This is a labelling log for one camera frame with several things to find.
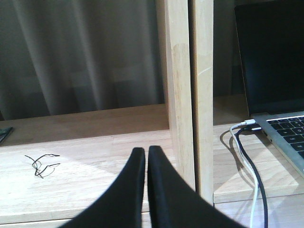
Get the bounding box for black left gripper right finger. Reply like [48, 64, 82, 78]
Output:
[147, 145, 250, 228]

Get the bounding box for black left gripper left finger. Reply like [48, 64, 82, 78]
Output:
[61, 147, 145, 228]

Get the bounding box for wooden shelf unit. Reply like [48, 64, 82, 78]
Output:
[0, 0, 304, 228]

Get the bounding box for grey curtain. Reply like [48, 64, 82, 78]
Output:
[0, 0, 164, 120]

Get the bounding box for silver laptop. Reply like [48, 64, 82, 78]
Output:
[234, 0, 304, 175]

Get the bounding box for black laptop cable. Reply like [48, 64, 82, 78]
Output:
[236, 126, 269, 228]

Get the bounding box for black twist wire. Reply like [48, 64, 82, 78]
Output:
[24, 153, 61, 179]

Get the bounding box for white charging cable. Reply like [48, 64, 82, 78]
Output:
[228, 118, 259, 228]

